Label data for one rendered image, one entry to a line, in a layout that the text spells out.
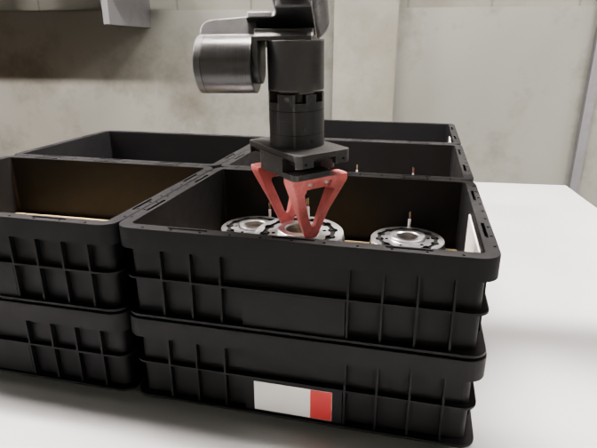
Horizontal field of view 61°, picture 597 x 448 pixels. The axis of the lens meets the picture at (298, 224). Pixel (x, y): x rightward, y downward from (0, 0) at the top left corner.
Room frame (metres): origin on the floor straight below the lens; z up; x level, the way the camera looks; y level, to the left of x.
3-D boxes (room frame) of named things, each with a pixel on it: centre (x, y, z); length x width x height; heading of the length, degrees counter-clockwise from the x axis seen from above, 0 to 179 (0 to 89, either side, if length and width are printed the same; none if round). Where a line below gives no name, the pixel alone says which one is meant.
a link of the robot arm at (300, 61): (0.53, 0.01, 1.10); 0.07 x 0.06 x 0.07; 82
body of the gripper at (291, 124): (0.53, 0.00, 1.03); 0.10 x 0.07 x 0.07; 33
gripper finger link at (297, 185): (0.52, -0.01, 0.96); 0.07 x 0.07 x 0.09; 33
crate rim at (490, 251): (0.61, -0.03, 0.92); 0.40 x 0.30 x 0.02; 77
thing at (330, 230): (0.54, 0.00, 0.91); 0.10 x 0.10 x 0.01
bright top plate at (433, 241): (0.65, -0.15, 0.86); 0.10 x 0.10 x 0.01
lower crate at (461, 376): (0.61, -0.03, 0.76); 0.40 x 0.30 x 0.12; 77
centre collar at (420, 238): (0.65, -0.15, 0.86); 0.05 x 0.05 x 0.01
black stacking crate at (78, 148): (1.00, 0.29, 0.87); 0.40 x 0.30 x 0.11; 77
